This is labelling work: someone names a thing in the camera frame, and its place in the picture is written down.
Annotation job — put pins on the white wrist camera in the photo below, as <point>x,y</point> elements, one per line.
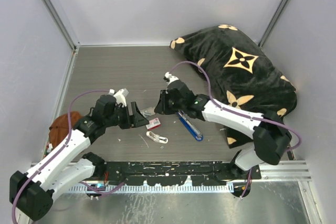
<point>169,78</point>
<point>120,96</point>

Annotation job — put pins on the black floral plush blanket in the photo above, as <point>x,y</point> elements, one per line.
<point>241,75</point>

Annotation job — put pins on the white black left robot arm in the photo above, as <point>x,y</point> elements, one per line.
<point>34,192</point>

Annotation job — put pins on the brown cloth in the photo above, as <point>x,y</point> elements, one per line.
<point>58,130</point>

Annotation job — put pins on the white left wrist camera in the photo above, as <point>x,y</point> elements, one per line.
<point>120,96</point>

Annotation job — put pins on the white slotted cable duct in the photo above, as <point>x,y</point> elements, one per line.
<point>157,189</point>

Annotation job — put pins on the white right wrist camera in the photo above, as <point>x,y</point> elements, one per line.
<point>169,78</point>

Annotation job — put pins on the red staple box sleeve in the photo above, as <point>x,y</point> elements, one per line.
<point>153,123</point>

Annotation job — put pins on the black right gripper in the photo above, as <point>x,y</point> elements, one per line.
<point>162,107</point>

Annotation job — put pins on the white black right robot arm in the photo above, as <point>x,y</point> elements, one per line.
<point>268,134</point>

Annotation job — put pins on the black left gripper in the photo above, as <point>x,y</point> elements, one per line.
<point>138,119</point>

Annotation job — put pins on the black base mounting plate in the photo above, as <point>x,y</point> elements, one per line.
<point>169,173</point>

